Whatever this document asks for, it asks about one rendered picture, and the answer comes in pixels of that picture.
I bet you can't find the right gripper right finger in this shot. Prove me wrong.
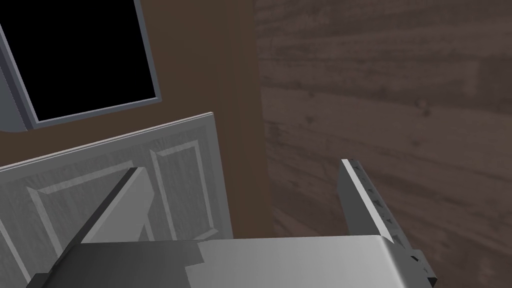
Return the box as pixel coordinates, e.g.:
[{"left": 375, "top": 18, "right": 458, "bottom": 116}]
[{"left": 337, "top": 158, "right": 415, "bottom": 250}]

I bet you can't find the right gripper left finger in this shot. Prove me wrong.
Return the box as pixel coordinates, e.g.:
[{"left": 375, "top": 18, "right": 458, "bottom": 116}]
[{"left": 65, "top": 166, "right": 156, "bottom": 259}]

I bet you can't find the grey panelled door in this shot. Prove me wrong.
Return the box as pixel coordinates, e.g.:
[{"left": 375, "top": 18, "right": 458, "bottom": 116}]
[{"left": 0, "top": 111, "right": 234, "bottom": 288}]

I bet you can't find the grey framed dark window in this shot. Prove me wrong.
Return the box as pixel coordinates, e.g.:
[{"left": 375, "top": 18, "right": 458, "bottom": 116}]
[{"left": 0, "top": 0, "right": 163, "bottom": 133}]

